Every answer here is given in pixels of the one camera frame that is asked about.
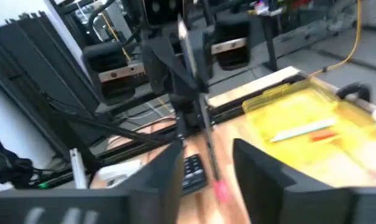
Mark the black box with wooden strip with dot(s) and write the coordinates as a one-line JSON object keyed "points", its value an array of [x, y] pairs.
{"points": [[110, 56], [231, 31]]}

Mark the yellow transparent pencil case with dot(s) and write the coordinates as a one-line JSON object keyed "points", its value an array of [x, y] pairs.
{"points": [[299, 105]]}

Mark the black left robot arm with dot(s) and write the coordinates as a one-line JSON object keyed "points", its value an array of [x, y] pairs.
{"points": [[187, 115]]}

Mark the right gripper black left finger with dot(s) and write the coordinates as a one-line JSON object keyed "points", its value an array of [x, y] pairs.
{"points": [[156, 186]]}

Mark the orange pen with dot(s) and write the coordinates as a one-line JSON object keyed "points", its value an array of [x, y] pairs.
{"points": [[323, 136]]}

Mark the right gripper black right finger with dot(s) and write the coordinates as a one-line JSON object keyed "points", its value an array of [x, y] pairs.
{"points": [[277, 199]]}

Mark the white grey stapler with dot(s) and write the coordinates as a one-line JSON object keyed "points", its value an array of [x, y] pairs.
{"points": [[119, 171]]}

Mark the black table clamp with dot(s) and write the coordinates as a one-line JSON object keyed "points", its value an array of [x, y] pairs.
{"points": [[354, 90]]}

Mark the black calculator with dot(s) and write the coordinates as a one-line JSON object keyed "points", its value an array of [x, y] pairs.
{"points": [[194, 174]]}

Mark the black ribbed partition panel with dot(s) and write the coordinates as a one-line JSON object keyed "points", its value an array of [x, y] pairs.
{"points": [[26, 62]]}

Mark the teal pen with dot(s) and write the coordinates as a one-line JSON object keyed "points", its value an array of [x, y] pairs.
{"points": [[302, 130]]}

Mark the silver aluminium bar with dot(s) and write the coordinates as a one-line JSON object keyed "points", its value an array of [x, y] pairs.
{"points": [[79, 169]]}

